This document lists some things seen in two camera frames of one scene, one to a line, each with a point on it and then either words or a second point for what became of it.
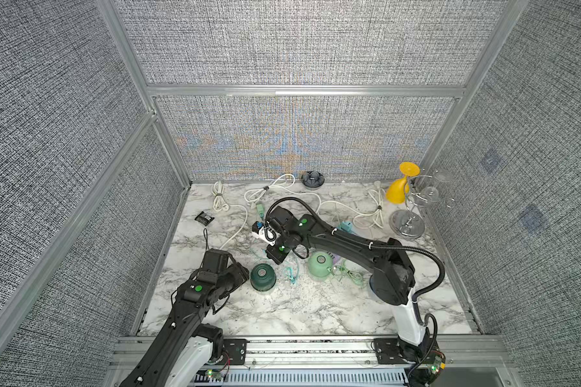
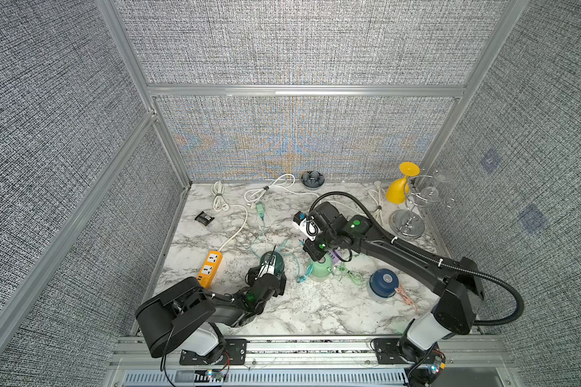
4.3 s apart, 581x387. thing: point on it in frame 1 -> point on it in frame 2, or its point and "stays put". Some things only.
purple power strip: [336, 260] stays put
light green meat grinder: [319, 264] stays put
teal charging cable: [290, 269] -> [280, 251]
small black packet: [204, 218] stays put
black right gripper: [276, 256] -> [308, 247]
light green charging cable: [355, 277] stays put
